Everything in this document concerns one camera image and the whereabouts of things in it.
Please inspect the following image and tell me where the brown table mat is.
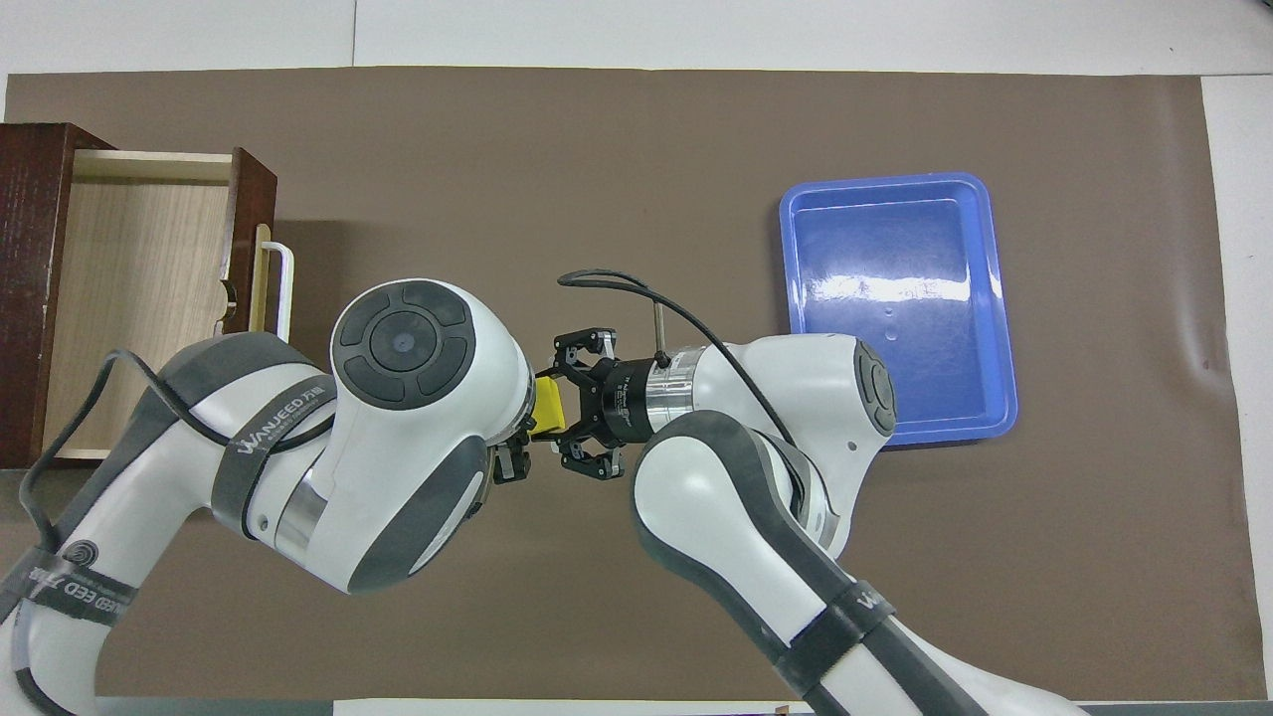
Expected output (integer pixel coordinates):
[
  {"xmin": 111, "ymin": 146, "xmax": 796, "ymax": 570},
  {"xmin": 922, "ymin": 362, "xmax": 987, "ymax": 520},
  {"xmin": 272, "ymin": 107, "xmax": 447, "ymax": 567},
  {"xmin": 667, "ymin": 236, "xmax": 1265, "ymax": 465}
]
[{"xmin": 0, "ymin": 68, "xmax": 1246, "ymax": 703}]

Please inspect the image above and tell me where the wooden drawer with white handle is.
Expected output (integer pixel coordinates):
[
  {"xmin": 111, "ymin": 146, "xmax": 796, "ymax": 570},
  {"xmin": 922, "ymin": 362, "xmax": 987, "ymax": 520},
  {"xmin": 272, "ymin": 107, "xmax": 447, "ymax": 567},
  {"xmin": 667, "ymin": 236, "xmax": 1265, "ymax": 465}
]
[{"xmin": 42, "ymin": 147, "xmax": 296, "ymax": 461}]

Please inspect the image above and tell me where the black arm gripper cable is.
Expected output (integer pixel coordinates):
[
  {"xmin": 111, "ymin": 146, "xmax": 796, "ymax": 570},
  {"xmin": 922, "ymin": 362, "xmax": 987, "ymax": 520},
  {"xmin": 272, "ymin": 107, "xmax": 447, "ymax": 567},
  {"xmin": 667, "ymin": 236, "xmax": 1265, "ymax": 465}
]
[
  {"xmin": 556, "ymin": 268, "xmax": 797, "ymax": 448},
  {"xmin": 17, "ymin": 348, "xmax": 335, "ymax": 558}
]

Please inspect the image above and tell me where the black left arm gripper cable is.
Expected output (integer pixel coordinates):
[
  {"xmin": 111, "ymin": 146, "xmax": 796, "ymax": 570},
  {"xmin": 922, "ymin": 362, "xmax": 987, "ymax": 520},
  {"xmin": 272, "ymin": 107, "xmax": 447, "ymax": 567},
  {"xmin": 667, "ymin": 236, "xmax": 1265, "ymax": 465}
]
[{"xmin": 17, "ymin": 348, "xmax": 335, "ymax": 558}]

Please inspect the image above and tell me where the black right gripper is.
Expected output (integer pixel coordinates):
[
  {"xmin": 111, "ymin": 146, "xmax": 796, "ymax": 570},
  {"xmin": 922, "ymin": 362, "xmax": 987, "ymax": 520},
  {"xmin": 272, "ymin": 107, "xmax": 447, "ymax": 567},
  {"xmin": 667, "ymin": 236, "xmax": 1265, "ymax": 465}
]
[{"xmin": 492, "ymin": 327, "xmax": 654, "ymax": 487}]

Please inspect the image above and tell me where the black right arm gripper cable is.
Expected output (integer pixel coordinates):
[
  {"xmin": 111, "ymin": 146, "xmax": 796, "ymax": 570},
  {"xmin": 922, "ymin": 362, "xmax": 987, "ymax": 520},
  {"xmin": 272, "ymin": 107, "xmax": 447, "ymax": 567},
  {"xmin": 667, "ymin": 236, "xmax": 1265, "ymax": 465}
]
[{"xmin": 556, "ymin": 268, "xmax": 797, "ymax": 448}]

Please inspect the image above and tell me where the yellow cube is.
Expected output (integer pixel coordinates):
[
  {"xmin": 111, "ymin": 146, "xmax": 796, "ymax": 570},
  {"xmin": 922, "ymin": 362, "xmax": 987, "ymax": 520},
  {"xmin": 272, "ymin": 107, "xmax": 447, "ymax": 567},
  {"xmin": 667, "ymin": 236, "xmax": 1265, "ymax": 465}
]
[{"xmin": 531, "ymin": 375, "xmax": 574, "ymax": 440}]

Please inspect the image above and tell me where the blue plastic tray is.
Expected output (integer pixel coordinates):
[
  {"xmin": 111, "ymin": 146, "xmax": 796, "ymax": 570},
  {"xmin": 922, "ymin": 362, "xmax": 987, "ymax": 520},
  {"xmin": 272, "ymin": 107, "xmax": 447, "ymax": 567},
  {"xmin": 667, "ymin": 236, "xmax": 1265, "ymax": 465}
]
[{"xmin": 779, "ymin": 172, "xmax": 1020, "ymax": 451}]

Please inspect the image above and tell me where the dark brown wooden cabinet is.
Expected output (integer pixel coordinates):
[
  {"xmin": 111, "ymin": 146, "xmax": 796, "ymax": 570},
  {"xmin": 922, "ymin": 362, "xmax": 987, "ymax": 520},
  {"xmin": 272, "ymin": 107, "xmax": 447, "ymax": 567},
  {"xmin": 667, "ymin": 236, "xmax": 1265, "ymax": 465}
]
[{"xmin": 0, "ymin": 122, "xmax": 118, "ymax": 470}]

